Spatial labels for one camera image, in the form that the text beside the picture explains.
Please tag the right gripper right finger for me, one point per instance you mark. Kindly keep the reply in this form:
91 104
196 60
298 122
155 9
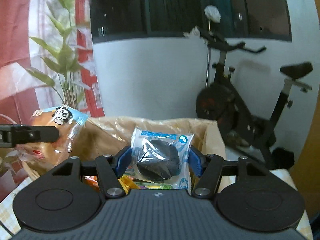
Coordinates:
208 169

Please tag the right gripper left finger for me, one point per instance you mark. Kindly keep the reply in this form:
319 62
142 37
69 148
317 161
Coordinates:
109 169

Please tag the bread bun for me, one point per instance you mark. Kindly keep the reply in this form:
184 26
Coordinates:
68 121

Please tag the black cookie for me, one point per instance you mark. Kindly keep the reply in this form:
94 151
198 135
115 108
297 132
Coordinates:
159 157

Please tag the green rice cracker bag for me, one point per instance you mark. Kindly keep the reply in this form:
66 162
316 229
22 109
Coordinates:
153 186

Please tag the orange snack packet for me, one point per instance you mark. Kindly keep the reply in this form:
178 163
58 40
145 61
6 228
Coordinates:
92 182

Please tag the yellow snack packet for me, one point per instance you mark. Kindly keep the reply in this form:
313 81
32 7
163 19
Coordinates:
127 184

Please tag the cardboard box with plastic liner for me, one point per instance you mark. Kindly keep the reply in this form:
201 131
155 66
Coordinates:
108 135

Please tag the checkered floral tablecloth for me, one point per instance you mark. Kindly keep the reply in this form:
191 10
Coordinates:
9 220

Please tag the printed room backdrop curtain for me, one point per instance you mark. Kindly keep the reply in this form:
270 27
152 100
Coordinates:
46 60

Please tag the dark window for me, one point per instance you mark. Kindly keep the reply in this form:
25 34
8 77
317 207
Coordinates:
126 19

